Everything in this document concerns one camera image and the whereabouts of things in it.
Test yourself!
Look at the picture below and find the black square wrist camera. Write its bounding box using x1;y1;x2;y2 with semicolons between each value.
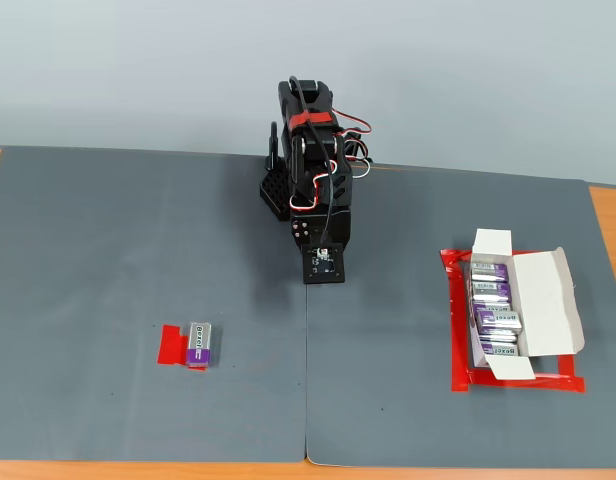
301;242;348;286

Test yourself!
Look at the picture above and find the grey table mat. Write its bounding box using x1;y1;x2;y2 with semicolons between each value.
0;145;309;464
305;162;616;469

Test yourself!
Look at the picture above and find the red black servo wire bundle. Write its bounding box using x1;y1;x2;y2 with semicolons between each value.
332;107;375;180

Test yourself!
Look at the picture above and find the red white servo wire loop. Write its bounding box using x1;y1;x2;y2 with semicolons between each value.
289;171;334;211

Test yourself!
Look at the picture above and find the red tape band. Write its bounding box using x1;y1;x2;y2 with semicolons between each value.
289;112;333;130

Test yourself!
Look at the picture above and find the small red tape patch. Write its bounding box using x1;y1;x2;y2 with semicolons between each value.
156;324;209;372

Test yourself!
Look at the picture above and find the black perforated table clamp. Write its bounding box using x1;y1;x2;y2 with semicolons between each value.
259;122;292;222

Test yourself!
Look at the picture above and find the large red tape frame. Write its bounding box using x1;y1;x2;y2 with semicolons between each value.
439;246;587;395

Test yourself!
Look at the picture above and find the white cardboard box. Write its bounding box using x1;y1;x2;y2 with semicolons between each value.
468;228;587;382

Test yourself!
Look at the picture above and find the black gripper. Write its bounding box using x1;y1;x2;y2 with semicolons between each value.
289;205;353;247

